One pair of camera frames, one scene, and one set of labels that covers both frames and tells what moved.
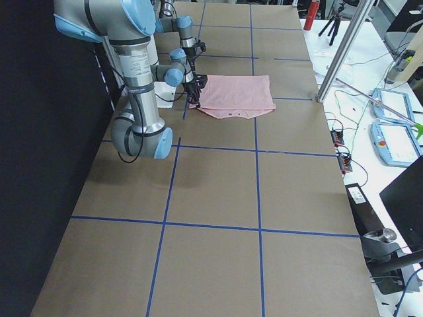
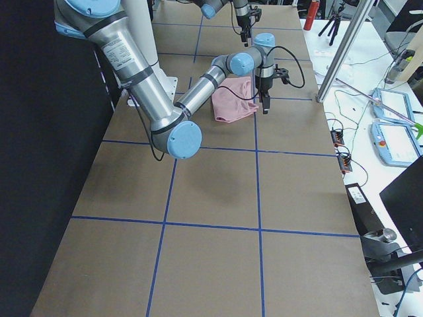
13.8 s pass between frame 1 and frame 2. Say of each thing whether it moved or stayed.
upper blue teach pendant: stayed
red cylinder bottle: stayed
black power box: stayed
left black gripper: moved
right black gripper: moved
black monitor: stayed
